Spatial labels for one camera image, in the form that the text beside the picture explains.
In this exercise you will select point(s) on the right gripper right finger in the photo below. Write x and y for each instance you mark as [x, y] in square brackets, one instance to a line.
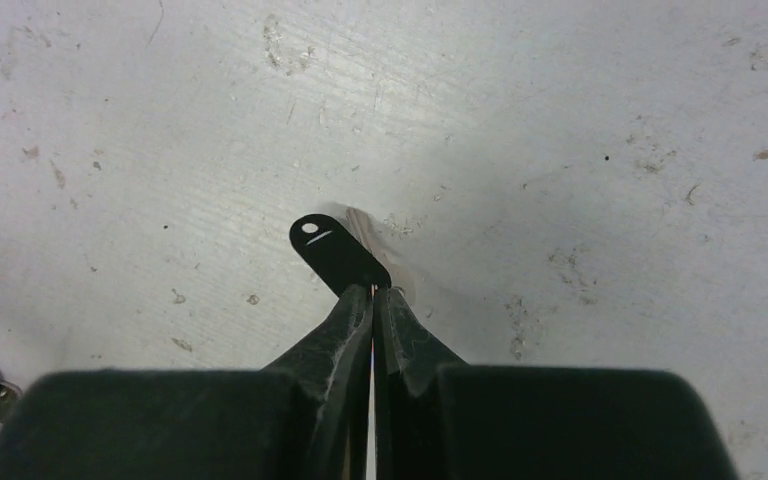
[438, 417]

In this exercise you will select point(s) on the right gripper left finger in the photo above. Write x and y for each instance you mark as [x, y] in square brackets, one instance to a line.
[303, 416]

